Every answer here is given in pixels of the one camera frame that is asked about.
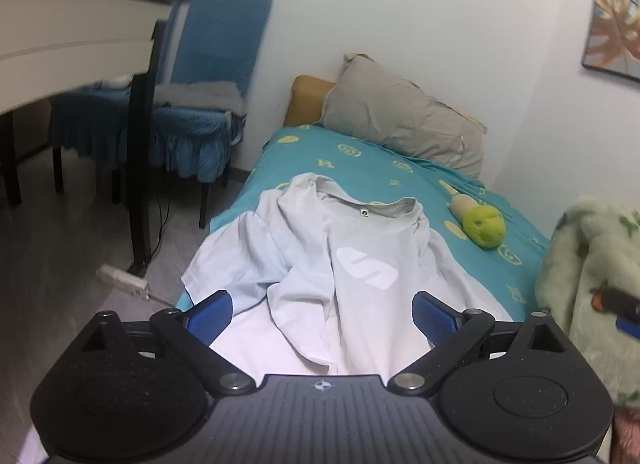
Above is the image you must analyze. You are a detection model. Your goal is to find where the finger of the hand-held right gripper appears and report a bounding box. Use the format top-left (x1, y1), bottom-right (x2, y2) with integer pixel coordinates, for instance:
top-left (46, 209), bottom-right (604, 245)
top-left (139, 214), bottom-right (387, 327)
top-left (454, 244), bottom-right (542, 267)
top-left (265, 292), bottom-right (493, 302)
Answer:
top-left (601, 288), bottom-right (640, 334)

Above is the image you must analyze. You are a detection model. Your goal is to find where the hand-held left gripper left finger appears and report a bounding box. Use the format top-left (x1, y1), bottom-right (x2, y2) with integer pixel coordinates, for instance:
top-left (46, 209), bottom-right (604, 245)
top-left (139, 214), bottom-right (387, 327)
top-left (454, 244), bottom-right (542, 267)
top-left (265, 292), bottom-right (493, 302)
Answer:
top-left (80, 290), bottom-right (257, 397)

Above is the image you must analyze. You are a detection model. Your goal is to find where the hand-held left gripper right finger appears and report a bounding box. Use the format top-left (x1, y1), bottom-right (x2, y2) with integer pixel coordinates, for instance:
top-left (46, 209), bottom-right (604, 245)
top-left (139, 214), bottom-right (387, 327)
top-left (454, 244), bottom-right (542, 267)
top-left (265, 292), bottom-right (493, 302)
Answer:
top-left (386, 291), bottom-right (568, 397)

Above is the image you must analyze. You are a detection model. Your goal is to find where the light grey t-shirt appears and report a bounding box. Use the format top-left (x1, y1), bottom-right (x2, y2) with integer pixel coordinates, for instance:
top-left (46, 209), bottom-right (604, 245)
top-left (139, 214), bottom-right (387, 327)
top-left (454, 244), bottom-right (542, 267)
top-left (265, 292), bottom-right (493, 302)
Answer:
top-left (180, 173), bottom-right (513, 377)

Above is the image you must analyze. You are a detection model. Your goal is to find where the green fleece blanket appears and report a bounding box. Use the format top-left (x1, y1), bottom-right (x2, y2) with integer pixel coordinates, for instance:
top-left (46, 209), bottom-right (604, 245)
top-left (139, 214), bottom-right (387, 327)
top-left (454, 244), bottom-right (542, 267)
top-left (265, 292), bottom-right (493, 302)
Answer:
top-left (535, 194), bottom-right (640, 407)

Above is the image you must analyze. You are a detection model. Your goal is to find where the white power strip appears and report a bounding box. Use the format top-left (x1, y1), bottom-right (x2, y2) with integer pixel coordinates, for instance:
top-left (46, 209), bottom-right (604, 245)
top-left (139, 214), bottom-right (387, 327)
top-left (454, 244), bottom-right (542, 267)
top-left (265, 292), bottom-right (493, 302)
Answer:
top-left (96, 265), bottom-right (151, 300)

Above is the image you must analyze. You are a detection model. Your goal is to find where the green yellow plush toy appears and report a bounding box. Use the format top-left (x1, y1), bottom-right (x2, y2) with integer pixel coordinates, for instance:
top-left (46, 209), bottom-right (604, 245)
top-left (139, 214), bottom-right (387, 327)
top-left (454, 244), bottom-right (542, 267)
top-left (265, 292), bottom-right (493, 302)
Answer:
top-left (440, 181), bottom-right (506, 251)

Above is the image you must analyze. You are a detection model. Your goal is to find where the teal patterned bed sheet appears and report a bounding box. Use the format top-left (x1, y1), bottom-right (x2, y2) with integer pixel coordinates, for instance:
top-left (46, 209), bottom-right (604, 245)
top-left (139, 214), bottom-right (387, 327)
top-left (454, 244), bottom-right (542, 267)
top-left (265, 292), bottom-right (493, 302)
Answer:
top-left (175, 125), bottom-right (551, 322)

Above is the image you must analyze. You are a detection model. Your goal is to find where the grey pillow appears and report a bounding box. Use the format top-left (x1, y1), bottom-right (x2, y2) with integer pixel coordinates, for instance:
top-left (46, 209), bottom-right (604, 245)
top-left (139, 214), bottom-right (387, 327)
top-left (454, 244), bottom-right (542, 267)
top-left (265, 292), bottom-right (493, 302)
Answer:
top-left (320, 53), bottom-right (488, 180)

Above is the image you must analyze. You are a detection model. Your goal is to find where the grey cloth on chair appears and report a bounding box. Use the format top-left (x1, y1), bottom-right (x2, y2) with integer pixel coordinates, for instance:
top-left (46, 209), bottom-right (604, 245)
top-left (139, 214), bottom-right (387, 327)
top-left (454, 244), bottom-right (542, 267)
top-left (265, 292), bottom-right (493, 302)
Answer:
top-left (155, 81), bottom-right (248, 115)

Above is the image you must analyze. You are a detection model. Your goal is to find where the yellow headboard cushion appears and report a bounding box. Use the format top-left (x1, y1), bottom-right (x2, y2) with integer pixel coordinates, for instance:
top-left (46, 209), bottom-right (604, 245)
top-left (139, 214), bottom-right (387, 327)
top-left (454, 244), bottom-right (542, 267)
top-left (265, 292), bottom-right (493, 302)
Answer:
top-left (282, 75), bottom-right (336, 127)

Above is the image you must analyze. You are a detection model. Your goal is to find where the blue covered chair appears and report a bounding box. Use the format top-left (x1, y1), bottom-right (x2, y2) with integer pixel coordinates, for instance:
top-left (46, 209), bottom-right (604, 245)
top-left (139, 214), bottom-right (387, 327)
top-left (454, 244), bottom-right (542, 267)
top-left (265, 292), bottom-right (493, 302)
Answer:
top-left (47, 0), bottom-right (273, 230)

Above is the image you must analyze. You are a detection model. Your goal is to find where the white desk with black legs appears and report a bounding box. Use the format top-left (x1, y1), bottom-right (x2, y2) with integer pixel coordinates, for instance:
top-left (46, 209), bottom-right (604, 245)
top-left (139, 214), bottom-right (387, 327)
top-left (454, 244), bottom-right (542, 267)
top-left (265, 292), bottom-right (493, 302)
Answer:
top-left (0, 0), bottom-right (193, 265)

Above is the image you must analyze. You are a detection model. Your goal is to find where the black cable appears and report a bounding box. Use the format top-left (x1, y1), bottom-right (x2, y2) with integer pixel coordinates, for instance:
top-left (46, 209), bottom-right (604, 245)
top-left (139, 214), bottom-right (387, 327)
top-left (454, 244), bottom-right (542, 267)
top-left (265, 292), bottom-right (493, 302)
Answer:
top-left (145, 189), bottom-right (173, 265)

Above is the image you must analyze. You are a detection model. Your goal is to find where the leaf wall picture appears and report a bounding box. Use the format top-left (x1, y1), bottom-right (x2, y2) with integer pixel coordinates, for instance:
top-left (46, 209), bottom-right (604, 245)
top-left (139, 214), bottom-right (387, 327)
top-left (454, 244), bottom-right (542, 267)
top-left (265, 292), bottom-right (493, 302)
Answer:
top-left (580, 0), bottom-right (640, 77)

